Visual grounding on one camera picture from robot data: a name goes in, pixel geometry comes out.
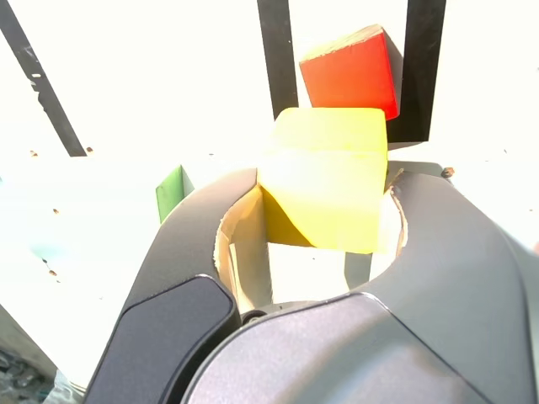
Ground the red cube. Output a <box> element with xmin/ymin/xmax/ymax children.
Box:
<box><xmin>298</xmin><ymin>24</ymin><xmax>404</xmax><ymax>122</ymax></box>

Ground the yellow cube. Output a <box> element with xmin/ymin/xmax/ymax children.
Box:
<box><xmin>256</xmin><ymin>107</ymin><xmax>389</xmax><ymax>255</ymax></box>

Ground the green cube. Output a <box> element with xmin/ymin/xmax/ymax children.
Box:
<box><xmin>155</xmin><ymin>164</ymin><xmax>195</xmax><ymax>225</ymax></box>

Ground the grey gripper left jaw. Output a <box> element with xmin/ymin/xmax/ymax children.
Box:
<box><xmin>83</xmin><ymin>167</ymin><xmax>273</xmax><ymax>404</ymax></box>

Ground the black tape strip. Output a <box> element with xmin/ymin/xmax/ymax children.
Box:
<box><xmin>0</xmin><ymin>0</ymin><xmax>88</xmax><ymax>158</ymax></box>

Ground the black tape square outline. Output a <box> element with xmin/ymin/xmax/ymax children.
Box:
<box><xmin>256</xmin><ymin>0</ymin><xmax>447</xmax><ymax>145</ymax></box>

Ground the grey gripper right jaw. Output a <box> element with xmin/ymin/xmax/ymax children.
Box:
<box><xmin>348</xmin><ymin>170</ymin><xmax>539</xmax><ymax>404</ymax></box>

